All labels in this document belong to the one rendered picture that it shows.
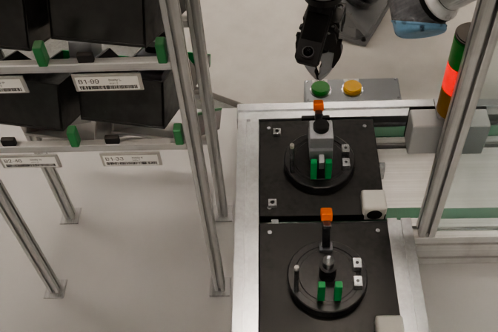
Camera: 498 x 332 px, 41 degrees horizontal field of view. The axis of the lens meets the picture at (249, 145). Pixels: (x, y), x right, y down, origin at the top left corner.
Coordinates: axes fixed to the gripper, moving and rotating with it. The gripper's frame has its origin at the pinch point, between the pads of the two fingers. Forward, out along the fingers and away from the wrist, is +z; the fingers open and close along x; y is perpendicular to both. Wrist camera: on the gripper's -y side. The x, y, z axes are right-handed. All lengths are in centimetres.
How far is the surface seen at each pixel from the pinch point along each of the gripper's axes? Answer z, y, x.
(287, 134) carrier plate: 10.5, -7.6, 4.1
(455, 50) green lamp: -31.6, -21.3, -24.1
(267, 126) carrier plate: 10.4, -6.6, 9.0
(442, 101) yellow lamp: -21.1, -21.2, -24.0
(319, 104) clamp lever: 0.3, -7.0, -2.2
